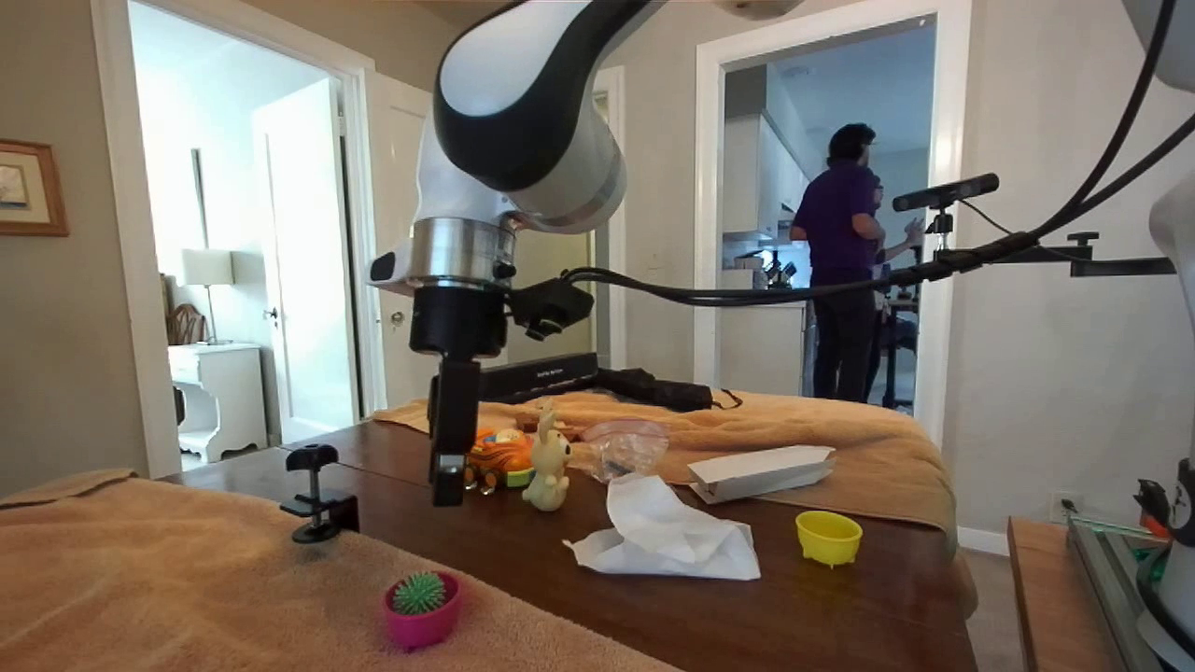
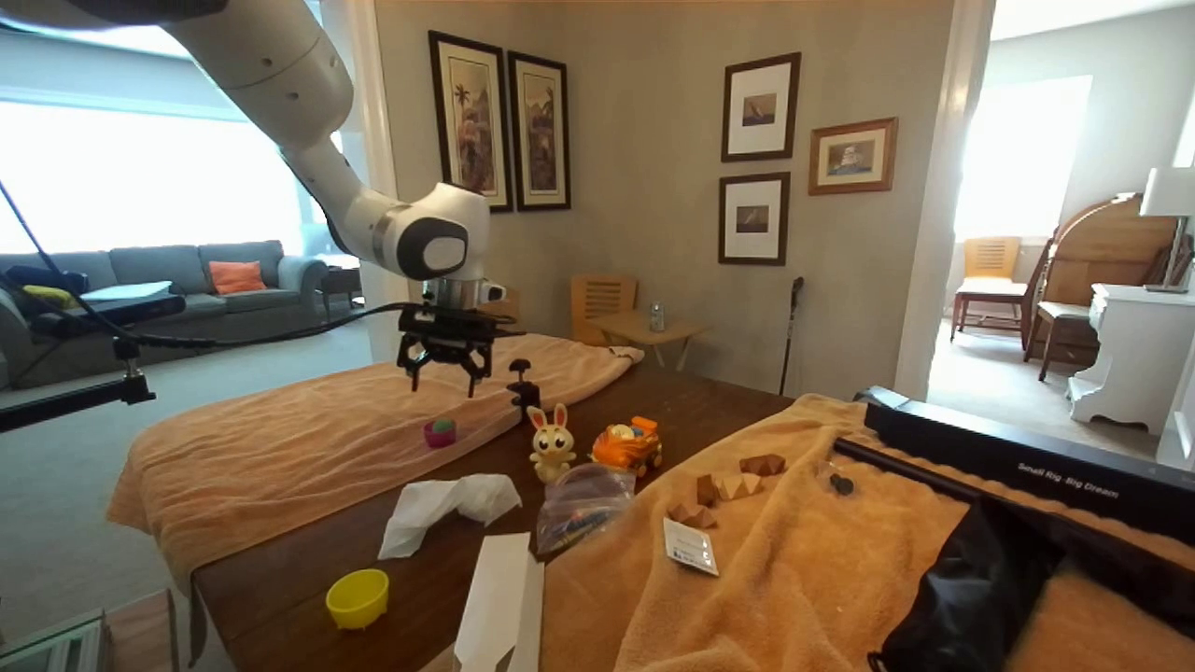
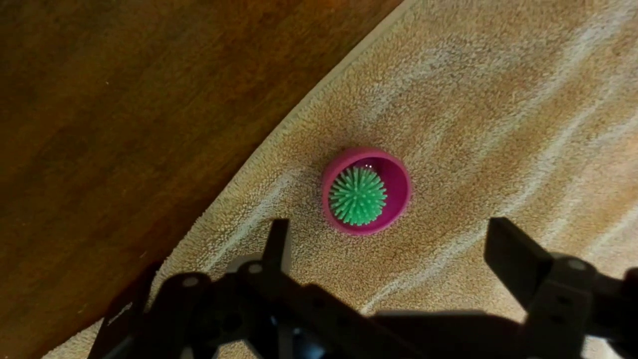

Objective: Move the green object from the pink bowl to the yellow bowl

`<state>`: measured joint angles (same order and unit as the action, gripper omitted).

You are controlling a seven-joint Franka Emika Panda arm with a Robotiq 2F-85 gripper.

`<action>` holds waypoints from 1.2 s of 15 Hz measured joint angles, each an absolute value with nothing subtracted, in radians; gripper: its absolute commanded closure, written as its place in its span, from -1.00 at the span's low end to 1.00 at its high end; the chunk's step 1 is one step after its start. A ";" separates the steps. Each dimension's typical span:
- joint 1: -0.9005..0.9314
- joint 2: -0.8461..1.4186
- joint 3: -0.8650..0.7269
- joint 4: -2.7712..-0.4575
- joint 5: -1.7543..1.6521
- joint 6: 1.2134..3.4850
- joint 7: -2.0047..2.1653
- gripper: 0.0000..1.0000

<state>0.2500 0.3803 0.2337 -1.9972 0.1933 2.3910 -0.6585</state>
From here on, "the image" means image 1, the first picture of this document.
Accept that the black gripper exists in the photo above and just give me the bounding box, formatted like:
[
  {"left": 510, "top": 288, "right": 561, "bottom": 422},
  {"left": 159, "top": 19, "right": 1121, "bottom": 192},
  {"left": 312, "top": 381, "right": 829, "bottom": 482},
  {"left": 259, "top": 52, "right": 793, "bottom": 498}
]
[{"left": 407, "top": 288, "right": 510, "bottom": 507}]

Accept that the green spiky ball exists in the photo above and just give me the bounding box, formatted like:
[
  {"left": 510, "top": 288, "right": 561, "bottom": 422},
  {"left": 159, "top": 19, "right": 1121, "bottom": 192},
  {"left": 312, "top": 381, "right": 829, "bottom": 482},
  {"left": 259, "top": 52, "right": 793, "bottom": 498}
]
[{"left": 390, "top": 570, "right": 449, "bottom": 617}]

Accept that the yellow bowl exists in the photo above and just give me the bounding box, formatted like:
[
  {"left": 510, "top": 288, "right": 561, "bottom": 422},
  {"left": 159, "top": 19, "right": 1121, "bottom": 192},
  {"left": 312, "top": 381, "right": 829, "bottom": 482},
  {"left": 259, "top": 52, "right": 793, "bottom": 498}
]
[{"left": 793, "top": 507, "right": 865, "bottom": 570}]

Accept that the orange plush cat toy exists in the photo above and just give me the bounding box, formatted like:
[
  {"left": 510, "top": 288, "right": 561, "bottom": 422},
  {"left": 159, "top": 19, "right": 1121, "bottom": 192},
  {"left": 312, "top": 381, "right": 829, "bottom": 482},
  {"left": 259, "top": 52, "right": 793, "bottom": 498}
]
[{"left": 464, "top": 422, "right": 540, "bottom": 500}]

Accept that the cream bunny toy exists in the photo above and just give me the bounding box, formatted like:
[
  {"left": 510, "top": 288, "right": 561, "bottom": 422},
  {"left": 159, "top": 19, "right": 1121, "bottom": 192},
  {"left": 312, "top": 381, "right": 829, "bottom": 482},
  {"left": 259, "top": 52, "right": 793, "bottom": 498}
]
[{"left": 517, "top": 416, "right": 573, "bottom": 515}]

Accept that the long black case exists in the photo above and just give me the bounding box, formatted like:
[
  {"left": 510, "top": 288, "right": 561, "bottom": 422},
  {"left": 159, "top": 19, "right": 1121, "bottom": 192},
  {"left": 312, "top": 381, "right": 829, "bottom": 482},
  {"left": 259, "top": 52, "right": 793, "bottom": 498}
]
[{"left": 478, "top": 352, "right": 603, "bottom": 402}]

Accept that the black table clamp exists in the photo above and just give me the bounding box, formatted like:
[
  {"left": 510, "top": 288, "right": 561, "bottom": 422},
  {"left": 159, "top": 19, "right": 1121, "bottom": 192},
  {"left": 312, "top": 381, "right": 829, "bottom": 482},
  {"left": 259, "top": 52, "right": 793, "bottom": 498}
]
[{"left": 275, "top": 439, "right": 361, "bottom": 549}]

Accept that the clear plastic bag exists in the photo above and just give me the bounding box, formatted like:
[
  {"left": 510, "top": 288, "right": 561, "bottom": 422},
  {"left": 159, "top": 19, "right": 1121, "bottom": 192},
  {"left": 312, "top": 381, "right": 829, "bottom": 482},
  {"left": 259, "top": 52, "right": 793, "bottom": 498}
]
[{"left": 580, "top": 417, "right": 673, "bottom": 487}]

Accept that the crumpled white tissue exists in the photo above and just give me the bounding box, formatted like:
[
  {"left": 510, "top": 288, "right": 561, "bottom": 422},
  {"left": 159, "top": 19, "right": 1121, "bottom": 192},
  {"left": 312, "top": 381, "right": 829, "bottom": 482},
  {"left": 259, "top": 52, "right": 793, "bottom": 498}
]
[{"left": 561, "top": 472, "right": 766, "bottom": 587}]

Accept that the black fabric bag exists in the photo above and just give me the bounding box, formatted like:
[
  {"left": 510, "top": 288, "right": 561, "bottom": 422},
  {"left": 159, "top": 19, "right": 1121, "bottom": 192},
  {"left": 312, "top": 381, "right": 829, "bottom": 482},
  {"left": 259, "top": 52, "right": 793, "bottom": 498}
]
[{"left": 593, "top": 365, "right": 748, "bottom": 416}]

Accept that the white desk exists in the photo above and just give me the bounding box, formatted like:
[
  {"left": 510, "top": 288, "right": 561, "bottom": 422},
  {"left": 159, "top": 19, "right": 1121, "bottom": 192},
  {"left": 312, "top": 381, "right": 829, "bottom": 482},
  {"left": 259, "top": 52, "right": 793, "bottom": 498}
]
[{"left": 164, "top": 340, "right": 271, "bottom": 472}]

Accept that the white interior door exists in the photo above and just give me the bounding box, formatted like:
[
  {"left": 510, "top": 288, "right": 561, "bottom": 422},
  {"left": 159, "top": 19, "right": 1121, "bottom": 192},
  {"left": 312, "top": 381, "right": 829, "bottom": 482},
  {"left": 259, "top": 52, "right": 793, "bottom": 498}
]
[{"left": 252, "top": 75, "right": 364, "bottom": 439}]

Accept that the plain orange towel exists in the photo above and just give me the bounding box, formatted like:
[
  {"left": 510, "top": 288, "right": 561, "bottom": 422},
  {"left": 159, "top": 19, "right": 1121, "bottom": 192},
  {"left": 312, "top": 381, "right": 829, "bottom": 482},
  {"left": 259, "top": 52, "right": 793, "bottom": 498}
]
[{"left": 0, "top": 468, "right": 683, "bottom": 672}]

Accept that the long white cardboard box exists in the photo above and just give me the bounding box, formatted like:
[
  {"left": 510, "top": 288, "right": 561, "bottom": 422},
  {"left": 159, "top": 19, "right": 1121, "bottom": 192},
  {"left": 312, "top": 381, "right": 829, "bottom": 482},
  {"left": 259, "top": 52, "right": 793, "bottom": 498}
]
[{"left": 683, "top": 439, "right": 839, "bottom": 507}]

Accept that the white table lamp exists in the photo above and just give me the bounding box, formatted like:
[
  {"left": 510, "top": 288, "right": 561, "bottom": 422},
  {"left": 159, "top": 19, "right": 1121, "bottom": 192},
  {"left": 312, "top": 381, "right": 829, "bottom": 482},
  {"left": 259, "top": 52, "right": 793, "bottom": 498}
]
[{"left": 178, "top": 246, "right": 237, "bottom": 349}]

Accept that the orange towel under clutter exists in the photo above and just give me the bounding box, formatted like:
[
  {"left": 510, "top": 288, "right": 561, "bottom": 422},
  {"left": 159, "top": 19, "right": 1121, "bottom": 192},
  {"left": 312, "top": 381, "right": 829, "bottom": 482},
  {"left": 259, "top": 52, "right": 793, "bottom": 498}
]
[{"left": 369, "top": 390, "right": 964, "bottom": 539}]

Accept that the person in purple shirt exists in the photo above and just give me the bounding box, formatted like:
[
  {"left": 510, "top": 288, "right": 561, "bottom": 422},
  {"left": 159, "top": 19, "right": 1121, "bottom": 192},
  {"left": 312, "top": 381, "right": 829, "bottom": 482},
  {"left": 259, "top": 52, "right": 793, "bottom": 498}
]
[{"left": 788, "top": 118, "right": 887, "bottom": 402}]

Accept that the wooden stand platform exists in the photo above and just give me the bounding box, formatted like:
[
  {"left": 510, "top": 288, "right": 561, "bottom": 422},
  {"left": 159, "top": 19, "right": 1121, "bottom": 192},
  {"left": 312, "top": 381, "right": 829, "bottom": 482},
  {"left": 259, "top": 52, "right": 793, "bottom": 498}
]
[{"left": 1003, "top": 515, "right": 1124, "bottom": 672}]

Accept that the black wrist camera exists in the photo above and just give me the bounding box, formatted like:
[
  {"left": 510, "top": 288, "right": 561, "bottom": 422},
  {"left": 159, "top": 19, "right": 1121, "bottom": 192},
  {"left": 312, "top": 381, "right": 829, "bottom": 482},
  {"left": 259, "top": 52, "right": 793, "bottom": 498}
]
[{"left": 506, "top": 275, "right": 596, "bottom": 344}]

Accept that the black camera cable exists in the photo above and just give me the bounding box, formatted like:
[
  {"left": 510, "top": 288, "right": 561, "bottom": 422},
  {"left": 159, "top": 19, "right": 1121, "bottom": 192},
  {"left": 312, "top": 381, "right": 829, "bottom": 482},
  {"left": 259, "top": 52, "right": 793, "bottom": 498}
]
[{"left": 556, "top": 0, "right": 1195, "bottom": 309}]

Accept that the brown wooden picture frame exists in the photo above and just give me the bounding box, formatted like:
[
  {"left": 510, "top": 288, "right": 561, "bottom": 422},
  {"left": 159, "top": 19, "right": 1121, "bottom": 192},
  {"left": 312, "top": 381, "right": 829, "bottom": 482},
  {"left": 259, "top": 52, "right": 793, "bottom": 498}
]
[{"left": 0, "top": 136, "right": 69, "bottom": 244}]

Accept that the black stereo camera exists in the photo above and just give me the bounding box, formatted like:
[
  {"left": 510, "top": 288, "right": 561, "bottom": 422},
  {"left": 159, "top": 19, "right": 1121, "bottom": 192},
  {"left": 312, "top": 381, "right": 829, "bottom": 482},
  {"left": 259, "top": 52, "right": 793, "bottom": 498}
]
[{"left": 887, "top": 173, "right": 1003, "bottom": 215}]

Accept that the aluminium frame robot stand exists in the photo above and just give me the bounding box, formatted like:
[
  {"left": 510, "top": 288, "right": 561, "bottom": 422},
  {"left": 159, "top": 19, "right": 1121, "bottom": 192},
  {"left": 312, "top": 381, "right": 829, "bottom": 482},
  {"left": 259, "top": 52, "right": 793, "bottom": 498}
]
[{"left": 1068, "top": 507, "right": 1195, "bottom": 672}]

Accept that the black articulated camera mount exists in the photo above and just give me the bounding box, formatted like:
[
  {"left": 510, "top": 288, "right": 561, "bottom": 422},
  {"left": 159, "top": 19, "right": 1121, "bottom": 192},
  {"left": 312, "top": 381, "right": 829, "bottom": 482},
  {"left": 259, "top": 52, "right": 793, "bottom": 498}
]
[{"left": 920, "top": 200, "right": 1181, "bottom": 283}]

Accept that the orange black clamp handle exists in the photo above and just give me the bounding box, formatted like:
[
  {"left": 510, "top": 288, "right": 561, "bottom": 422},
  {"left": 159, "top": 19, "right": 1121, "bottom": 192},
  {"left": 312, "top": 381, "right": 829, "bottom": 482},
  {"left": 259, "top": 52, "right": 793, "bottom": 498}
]
[{"left": 1132, "top": 478, "right": 1181, "bottom": 549}]

